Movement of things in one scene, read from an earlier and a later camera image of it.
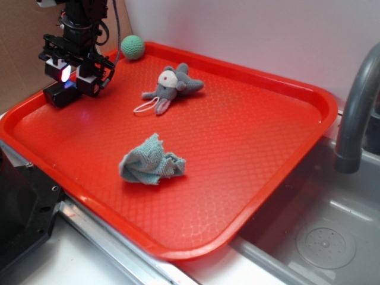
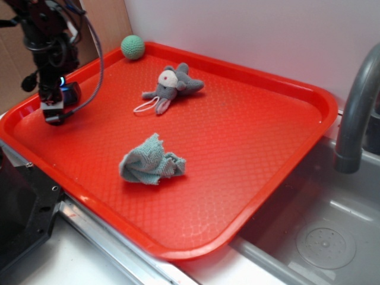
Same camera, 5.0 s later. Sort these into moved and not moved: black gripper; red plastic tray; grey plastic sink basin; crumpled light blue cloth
Moved: black gripper
Not moved: red plastic tray; crumpled light blue cloth; grey plastic sink basin
